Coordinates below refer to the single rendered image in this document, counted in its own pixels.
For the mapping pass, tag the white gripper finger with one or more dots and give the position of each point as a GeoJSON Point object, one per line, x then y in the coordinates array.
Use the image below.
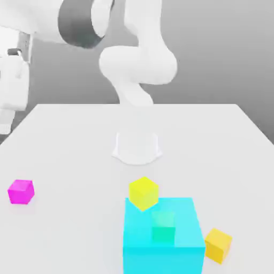
{"type": "Point", "coordinates": [6, 119]}

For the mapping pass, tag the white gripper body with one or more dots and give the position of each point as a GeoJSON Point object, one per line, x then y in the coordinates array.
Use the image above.
{"type": "Point", "coordinates": [12, 85]}

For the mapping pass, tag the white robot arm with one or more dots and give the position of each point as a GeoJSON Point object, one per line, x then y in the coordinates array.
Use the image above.
{"type": "Point", "coordinates": [139, 64]}

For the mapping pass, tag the small magenta cube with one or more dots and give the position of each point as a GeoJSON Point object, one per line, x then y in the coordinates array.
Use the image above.
{"type": "Point", "coordinates": [21, 192]}

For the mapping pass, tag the small yellow cube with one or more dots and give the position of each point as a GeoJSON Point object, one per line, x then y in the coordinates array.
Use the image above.
{"type": "Point", "coordinates": [143, 193]}

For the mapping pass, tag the small teal cube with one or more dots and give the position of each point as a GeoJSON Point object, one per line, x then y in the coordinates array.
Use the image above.
{"type": "Point", "coordinates": [163, 231]}

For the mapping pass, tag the small orange cube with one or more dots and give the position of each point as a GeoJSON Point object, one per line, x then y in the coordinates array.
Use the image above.
{"type": "Point", "coordinates": [217, 246]}

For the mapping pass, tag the large cyan box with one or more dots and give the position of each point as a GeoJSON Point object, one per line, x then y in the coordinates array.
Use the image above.
{"type": "Point", "coordinates": [162, 254]}

